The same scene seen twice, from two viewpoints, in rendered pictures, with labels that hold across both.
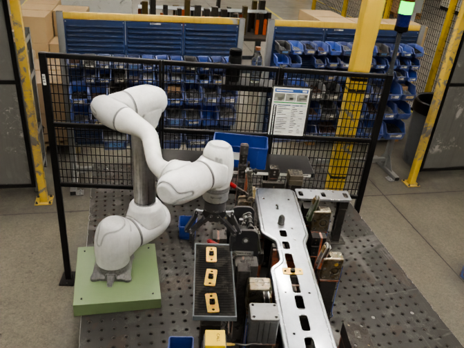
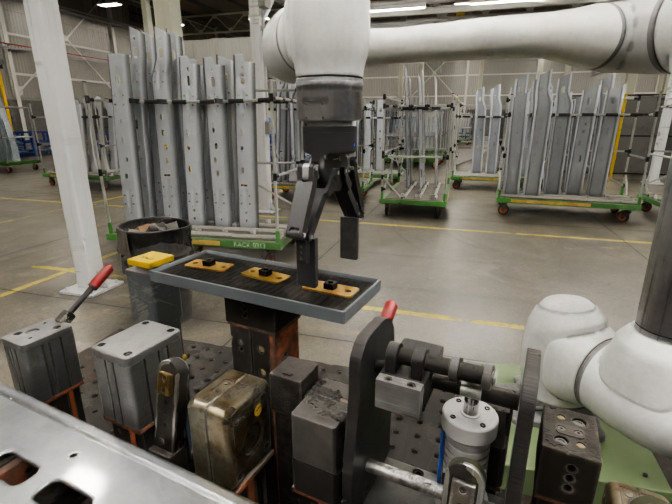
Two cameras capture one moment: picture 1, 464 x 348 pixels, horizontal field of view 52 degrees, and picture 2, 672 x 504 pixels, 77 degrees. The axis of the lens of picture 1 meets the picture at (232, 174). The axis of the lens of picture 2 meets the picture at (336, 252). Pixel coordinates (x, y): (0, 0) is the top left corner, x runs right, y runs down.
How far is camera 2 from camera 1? 1.95 m
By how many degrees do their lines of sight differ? 107
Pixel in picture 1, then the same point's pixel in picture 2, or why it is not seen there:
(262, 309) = (142, 336)
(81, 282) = (513, 370)
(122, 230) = (548, 314)
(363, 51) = not seen: outside the picture
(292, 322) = (99, 470)
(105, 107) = not seen: hidden behind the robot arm
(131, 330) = (409, 426)
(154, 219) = (623, 367)
